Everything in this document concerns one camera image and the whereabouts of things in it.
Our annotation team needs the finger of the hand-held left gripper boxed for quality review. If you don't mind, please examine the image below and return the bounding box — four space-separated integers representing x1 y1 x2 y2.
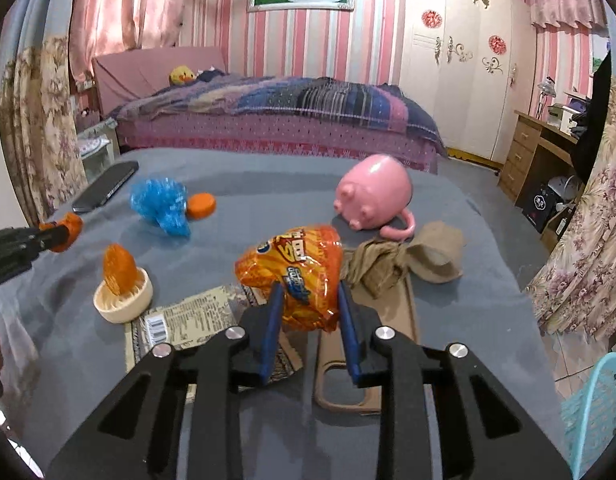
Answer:
0 225 69 290

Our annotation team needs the cream juicer with orange disc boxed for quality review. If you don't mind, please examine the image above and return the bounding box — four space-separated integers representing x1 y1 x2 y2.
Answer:
92 243 154 324

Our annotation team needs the patchwork quilt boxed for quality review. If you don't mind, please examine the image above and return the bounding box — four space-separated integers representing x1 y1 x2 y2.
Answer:
115 76 446 157

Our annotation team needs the desk lamp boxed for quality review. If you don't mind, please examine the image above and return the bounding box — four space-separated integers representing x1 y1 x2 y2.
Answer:
535 76 557 122

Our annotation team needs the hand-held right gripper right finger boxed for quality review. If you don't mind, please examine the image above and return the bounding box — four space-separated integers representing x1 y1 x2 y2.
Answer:
338 280 574 480

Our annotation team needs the dark hanging garment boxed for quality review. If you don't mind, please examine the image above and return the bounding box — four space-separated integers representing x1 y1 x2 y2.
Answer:
572 50 615 187

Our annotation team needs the black phone case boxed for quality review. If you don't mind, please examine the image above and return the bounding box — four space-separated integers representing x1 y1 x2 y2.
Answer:
72 160 140 214

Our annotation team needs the black printed bag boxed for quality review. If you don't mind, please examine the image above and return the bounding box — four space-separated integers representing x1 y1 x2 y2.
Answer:
520 180 560 234

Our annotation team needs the brown stocking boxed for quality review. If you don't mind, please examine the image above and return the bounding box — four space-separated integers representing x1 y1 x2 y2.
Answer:
342 221 465 297

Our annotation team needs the cream wardrobe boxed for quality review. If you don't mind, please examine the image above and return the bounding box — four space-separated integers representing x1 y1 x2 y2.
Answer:
399 0 539 164

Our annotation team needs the orange round lid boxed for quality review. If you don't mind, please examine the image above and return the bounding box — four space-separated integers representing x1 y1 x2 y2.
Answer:
188 192 217 220

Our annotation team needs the pink headboard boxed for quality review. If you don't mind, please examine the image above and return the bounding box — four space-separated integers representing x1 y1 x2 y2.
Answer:
91 46 228 117

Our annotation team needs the flat printed wrapper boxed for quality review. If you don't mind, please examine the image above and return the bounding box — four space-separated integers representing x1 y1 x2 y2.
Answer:
125 283 303 376

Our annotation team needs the pink pig toy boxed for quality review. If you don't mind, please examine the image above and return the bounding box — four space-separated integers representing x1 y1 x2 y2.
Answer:
334 154 416 241

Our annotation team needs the pink window curtain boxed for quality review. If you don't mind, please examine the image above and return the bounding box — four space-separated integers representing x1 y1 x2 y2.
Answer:
69 0 189 84

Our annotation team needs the turquoise plastic basket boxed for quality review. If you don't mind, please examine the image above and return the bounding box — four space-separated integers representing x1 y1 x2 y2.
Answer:
560 352 616 480

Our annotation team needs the orange plastic piece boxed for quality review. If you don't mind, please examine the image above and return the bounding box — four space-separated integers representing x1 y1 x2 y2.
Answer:
39 212 84 254

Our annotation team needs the white nightstand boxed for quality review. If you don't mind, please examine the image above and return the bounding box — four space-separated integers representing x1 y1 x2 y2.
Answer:
76 120 121 177

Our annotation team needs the wooden desk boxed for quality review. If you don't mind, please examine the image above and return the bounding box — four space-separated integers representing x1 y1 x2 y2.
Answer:
498 110 591 211

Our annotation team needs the white fan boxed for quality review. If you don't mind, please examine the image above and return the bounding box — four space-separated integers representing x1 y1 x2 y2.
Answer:
547 175 585 213

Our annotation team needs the bed with pink dotted skirt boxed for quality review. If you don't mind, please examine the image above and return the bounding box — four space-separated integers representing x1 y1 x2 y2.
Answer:
112 76 447 175

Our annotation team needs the crumpled blue plastic bag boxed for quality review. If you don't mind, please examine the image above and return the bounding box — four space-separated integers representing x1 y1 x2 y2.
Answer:
130 177 193 239

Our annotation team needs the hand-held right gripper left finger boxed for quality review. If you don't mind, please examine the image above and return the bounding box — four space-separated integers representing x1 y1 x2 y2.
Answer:
45 281 285 480

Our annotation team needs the yellow duck plush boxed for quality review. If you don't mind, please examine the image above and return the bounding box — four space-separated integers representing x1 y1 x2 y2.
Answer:
169 64 198 86

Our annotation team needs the white box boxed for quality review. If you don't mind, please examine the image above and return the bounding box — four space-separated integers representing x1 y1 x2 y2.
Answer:
546 102 580 134

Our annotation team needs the orange snack bag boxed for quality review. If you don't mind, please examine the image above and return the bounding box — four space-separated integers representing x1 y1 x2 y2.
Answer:
234 225 345 333

